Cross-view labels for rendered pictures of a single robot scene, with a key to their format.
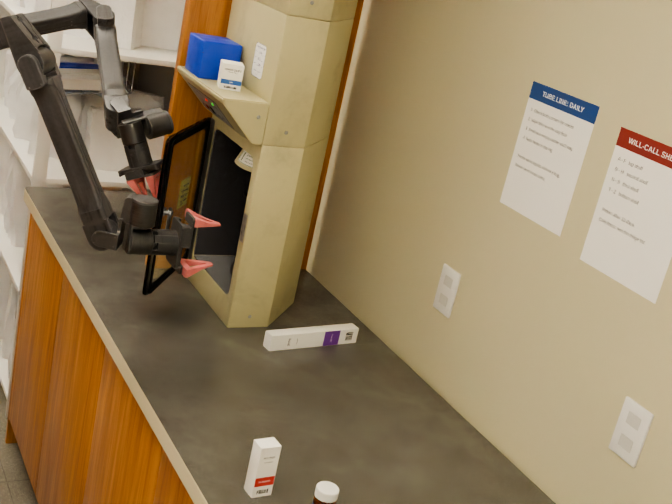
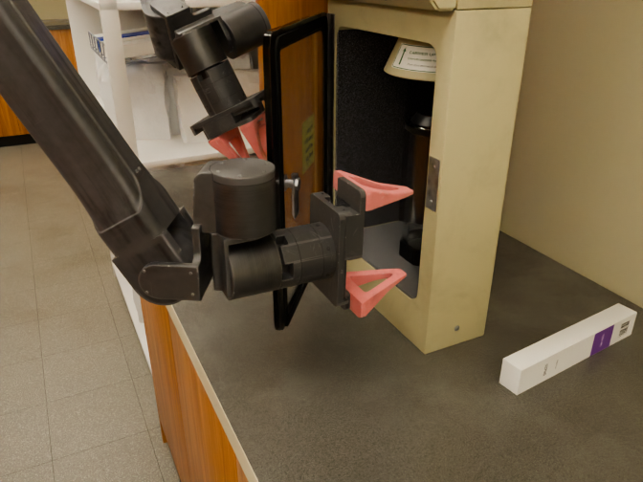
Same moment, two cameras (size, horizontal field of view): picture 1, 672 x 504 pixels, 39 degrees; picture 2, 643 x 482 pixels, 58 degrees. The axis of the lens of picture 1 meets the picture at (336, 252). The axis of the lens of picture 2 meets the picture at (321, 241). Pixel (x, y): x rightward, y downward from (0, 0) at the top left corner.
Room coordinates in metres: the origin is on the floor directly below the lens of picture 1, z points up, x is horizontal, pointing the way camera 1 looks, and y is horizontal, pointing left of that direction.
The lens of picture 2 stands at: (1.45, 0.30, 1.46)
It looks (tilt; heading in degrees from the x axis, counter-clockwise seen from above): 26 degrees down; 6
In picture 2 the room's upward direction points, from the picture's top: straight up
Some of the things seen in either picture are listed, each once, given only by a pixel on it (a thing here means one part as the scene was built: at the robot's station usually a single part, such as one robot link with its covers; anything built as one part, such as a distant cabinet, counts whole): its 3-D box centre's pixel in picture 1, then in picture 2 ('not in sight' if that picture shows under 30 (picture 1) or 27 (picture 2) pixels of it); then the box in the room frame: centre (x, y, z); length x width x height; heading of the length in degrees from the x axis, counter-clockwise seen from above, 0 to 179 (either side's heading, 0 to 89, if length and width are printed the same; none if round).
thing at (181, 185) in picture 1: (177, 204); (301, 164); (2.27, 0.41, 1.19); 0.30 x 0.01 x 0.40; 173
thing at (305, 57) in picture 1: (275, 162); (451, 61); (2.36, 0.20, 1.33); 0.32 x 0.25 x 0.77; 32
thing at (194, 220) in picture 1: (199, 228); (370, 209); (2.00, 0.31, 1.23); 0.09 x 0.07 x 0.07; 122
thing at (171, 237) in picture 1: (165, 242); (306, 252); (1.97, 0.37, 1.20); 0.07 x 0.07 x 0.10; 32
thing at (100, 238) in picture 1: (127, 220); (212, 224); (1.94, 0.45, 1.24); 0.12 x 0.09 x 0.11; 92
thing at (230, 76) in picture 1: (230, 75); not in sight; (2.23, 0.33, 1.54); 0.05 x 0.05 x 0.06; 17
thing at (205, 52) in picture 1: (213, 57); not in sight; (2.33, 0.39, 1.56); 0.10 x 0.10 x 0.09; 32
